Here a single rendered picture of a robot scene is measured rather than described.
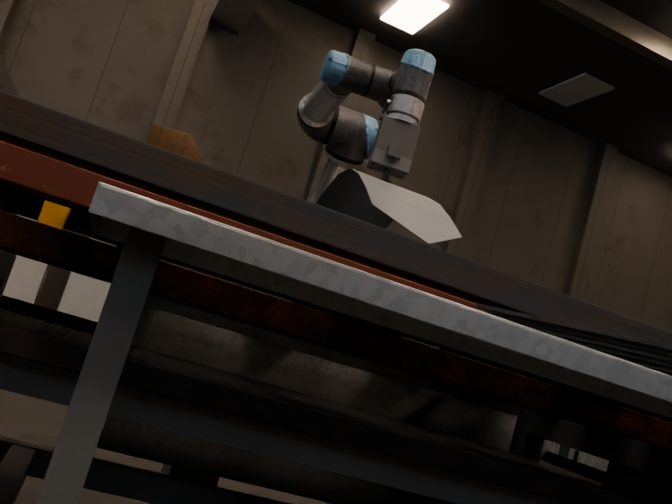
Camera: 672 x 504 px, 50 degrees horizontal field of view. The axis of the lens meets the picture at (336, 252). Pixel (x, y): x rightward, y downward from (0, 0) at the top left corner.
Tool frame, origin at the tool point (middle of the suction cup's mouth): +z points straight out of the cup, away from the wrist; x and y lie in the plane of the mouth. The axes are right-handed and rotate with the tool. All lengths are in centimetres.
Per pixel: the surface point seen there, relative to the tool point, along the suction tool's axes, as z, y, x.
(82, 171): 22, -45, -50
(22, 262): 37, -342, 839
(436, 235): 11.3, 8.3, -28.1
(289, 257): 28, -15, -76
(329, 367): 39, 4, 40
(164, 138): 12, -38, -40
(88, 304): 65, -247, 860
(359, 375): 39, 13, 42
